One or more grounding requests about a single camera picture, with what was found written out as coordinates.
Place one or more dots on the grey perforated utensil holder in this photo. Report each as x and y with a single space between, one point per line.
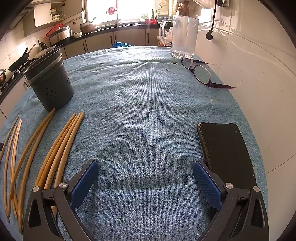
53 83

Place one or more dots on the crumpled white plastic bag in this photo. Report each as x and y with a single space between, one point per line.
167 34

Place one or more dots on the black frying pan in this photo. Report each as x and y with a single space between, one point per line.
17 64

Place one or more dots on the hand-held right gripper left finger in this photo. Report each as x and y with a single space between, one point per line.
86 183

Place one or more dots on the hanging plastic bags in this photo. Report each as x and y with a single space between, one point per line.
203 3

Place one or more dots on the beige lower kitchen cabinets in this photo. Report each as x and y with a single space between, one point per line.
99 40

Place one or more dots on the range hood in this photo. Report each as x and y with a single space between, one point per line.
20 18

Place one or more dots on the silver rice cooker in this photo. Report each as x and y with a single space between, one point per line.
59 34

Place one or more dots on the bunch of wooden chopsticks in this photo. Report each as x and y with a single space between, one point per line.
47 166

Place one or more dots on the steel electric kettle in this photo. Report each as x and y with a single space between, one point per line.
42 46

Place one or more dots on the small red plastic basket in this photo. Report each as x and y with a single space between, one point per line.
151 21

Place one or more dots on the beige upper wall cabinets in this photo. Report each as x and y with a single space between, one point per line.
44 14

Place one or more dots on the steel wok with lid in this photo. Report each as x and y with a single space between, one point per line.
2 76

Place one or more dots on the kitchen window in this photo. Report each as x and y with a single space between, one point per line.
129 9

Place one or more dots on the steel sink faucet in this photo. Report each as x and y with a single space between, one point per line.
118 19

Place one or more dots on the blue tablecloth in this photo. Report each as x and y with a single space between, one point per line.
143 115

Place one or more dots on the pink hanging cloth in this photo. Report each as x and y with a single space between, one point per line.
111 10

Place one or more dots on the blue plastic bag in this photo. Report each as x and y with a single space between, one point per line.
121 44

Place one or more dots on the black smartphone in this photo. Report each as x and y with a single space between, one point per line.
226 150

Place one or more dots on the black kitchen countertop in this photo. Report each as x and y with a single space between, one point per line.
129 27

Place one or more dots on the black-rimmed eyeglasses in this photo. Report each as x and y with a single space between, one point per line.
217 85

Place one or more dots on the stack of white dishes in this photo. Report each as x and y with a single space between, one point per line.
55 15

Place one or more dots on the clear glass mug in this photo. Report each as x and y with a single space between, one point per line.
185 34

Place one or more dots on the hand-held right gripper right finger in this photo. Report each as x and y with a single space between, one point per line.
205 183

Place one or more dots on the small white bowl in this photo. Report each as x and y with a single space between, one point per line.
77 34

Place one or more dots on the white detergent jug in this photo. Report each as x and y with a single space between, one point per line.
164 14

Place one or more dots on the brown cooking pot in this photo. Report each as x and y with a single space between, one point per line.
87 27

